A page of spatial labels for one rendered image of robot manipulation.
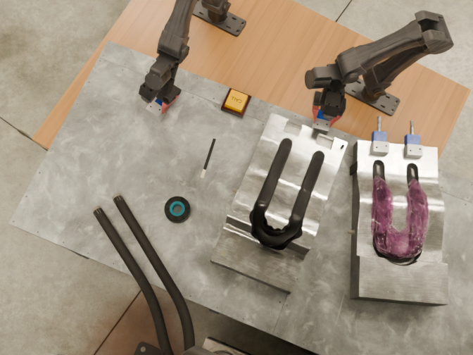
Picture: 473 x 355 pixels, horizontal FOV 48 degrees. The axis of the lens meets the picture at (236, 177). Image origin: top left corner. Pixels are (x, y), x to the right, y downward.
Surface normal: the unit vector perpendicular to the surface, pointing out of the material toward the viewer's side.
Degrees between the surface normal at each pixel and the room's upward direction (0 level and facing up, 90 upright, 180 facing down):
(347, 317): 0
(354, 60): 33
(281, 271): 0
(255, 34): 0
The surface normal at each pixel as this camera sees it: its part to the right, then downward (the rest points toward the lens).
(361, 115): 0.04, -0.28
